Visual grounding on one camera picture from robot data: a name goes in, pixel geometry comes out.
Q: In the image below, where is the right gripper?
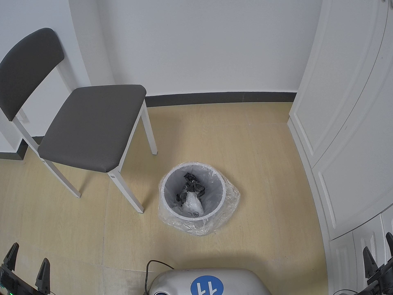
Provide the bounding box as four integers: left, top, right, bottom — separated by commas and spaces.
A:
362, 232, 393, 295

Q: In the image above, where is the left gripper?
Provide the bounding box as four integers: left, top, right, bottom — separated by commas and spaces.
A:
0, 242, 51, 295

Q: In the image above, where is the clear plastic bag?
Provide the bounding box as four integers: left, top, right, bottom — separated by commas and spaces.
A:
157, 162, 241, 236

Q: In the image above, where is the black plastic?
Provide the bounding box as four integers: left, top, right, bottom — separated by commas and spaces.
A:
176, 172, 207, 203

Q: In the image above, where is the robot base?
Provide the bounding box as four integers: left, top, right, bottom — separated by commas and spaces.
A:
149, 268, 272, 295

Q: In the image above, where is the white trash bin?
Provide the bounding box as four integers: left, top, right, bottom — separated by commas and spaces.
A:
159, 162, 227, 219

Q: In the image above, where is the grey chair with white legs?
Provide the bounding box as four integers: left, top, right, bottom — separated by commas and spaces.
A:
0, 27, 158, 214

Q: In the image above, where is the white wardrobe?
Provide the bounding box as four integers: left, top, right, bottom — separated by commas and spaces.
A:
289, 0, 393, 295

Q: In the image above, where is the black cable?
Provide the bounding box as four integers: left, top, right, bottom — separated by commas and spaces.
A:
144, 259, 175, 295

